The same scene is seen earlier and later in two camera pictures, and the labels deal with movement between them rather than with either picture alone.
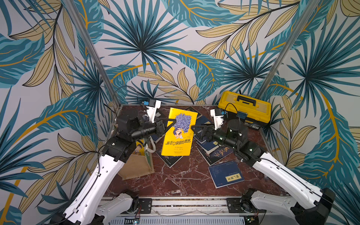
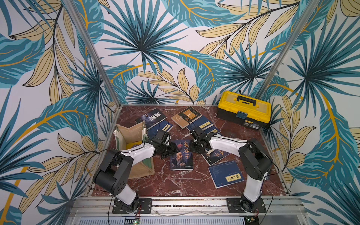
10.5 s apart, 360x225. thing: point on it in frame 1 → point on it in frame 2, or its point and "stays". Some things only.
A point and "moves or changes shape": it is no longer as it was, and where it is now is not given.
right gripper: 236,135 → 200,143
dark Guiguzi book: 169,160 moves or changes shape
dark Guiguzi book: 214,156 stays
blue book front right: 226,174 stays
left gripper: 160,126 → 173,150
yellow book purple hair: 178,139 moves or changes shape
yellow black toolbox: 253,112 stays
